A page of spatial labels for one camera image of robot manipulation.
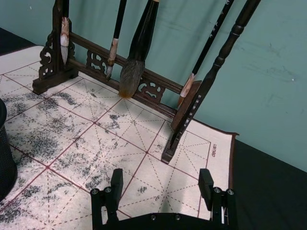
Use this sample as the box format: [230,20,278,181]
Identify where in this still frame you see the black table cloth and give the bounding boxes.
[0,27,307,230]

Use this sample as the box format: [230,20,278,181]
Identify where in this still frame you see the dark carved wooden brush rack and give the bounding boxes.
[32,0,262,164]

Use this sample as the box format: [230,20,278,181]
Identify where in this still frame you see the brush with marbled white ferrule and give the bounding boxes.
[59,0,73,66]

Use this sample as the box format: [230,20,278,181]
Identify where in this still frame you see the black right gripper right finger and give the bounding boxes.
[198,168,237,226]

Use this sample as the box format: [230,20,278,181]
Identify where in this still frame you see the thin black-handled small brush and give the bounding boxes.
[105,0,128,81]

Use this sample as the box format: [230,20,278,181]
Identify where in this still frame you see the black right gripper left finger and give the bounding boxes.
[90,168,124,225]

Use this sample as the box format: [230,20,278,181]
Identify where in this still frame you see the black brush with white characters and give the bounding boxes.
[177,0,235,109]

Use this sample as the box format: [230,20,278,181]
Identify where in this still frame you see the black mesh round container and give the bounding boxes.
[0,98,19,203]

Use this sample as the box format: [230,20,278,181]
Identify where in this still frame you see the cream felt mat red grid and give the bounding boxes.
[0,44,239,230]

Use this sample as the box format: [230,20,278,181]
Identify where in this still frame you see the large dark bushy brush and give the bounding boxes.
[118,0,161,99]

